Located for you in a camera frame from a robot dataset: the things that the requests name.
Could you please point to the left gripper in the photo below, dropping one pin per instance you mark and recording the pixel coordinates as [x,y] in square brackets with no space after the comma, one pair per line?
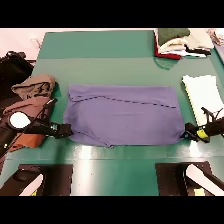
[61,130]

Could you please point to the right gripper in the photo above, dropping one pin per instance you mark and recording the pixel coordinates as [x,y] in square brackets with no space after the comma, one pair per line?
[192,131]

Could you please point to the purple shirt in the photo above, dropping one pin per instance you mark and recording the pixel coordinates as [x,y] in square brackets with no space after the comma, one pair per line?
[126,116]

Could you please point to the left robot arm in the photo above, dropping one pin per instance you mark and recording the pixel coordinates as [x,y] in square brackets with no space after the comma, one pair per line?
[20,120]

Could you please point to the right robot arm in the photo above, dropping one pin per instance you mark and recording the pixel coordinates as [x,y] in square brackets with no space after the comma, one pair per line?
[216,126]

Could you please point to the orange garment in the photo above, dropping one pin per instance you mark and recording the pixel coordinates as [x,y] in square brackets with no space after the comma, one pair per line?
[28,142]

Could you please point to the white garment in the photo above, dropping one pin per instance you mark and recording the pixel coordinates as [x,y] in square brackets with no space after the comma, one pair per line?
[201,93]

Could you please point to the red-brown garment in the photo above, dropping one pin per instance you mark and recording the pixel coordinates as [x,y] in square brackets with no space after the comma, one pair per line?
[28,105]

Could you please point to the grey-brown garment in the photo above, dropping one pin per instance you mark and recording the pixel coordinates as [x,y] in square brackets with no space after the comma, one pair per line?
[35,85]

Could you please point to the red garment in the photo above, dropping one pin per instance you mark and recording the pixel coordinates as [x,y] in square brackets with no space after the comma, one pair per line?
[166,55]

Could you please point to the black garment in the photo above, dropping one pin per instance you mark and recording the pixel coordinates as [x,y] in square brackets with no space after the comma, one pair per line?
[198,51]

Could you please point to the cream garment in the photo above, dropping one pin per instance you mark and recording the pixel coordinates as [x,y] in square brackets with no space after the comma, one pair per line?
[193,41]

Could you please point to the dark green garment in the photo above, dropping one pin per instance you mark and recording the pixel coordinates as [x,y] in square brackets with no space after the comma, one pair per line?
[171,34]

